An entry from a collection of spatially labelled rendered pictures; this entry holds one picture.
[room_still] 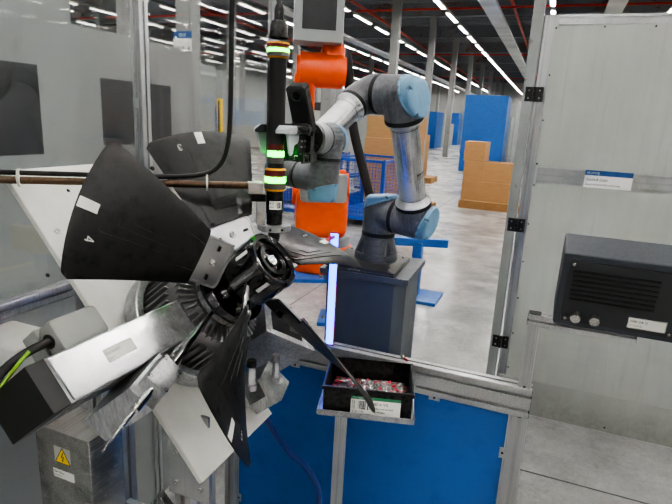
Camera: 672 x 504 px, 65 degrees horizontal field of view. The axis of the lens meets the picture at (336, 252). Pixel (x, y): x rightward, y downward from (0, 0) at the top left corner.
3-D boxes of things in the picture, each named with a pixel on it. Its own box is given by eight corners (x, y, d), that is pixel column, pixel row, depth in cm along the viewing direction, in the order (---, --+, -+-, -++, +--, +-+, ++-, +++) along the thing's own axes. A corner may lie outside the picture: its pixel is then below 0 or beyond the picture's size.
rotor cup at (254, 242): (188, 284, 98) (234, 247, 92) (218, 249, 110) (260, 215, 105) (242, 338, 101) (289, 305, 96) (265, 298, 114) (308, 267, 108)
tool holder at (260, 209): (248, 233, 105) (249, 184, 103) (246, 226, 112) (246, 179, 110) (293, 233, 107) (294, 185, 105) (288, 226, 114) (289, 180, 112)
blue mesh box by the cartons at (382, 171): (325, 221, 787) (328, 155, 763) (358, 211, 898) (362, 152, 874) (380, 229, 752) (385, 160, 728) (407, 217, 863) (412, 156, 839)
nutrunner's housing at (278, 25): (265, 243, 108) (270, 1, 97) (263, 238, 112) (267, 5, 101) (284, 243, 109) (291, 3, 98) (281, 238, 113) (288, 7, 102)
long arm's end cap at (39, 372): (4, 391, 78) (43, 358, 73) (31, 434, 78) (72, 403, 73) (-16, 401, 76) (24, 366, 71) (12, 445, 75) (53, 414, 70)
